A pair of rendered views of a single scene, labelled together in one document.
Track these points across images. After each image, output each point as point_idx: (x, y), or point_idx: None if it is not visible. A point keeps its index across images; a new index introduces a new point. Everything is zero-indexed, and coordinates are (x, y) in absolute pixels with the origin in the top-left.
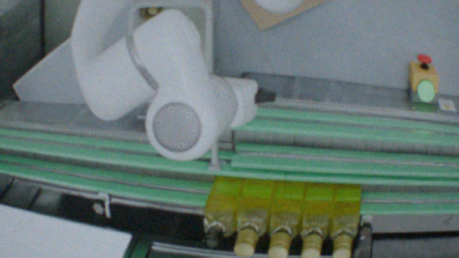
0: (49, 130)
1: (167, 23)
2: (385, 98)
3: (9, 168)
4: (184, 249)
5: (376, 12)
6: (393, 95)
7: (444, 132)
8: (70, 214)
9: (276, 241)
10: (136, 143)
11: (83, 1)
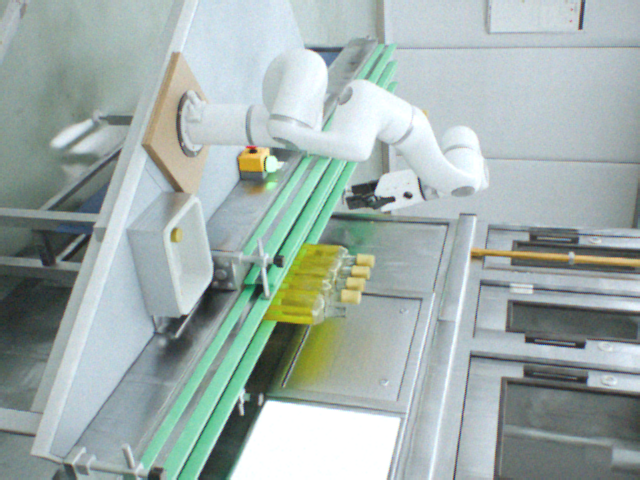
0: (165, 411)
1: (471, 130)
2: (254, 191)
3: None
4: (289, 369)
5: None
6: (250, 187)
7: (302, 176)
8: (204, 472)
9: (357, 280)
10: (215, 339)
11: (437, 145)
